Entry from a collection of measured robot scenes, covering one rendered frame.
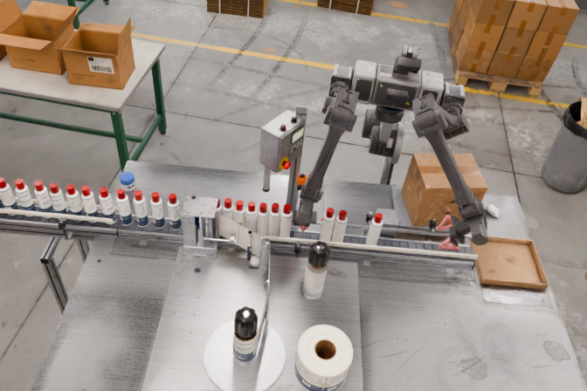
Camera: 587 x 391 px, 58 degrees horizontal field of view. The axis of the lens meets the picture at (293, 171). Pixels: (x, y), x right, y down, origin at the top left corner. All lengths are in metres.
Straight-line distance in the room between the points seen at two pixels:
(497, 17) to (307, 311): 3.61
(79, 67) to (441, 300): 2.49
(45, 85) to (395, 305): 2.51
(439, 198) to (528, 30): 2.99
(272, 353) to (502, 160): 3.08
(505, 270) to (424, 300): 0.45
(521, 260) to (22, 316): 2.70
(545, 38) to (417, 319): 3.54
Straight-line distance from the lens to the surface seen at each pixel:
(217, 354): 2.11
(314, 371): 1.95
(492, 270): 2.65
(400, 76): 2.39
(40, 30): 3.98
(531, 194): 4.48
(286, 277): 2.31
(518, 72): 5.50
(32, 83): 3.72
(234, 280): 2.29
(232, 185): 2.73
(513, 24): 5.23
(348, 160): 4.21
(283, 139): 2.04
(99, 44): 3.73
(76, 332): 2.31
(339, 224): 2.33
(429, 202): 2.55
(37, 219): 2.66
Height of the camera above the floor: 2.76
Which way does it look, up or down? 43 degrees down
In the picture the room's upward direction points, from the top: 6 degrees clockwise
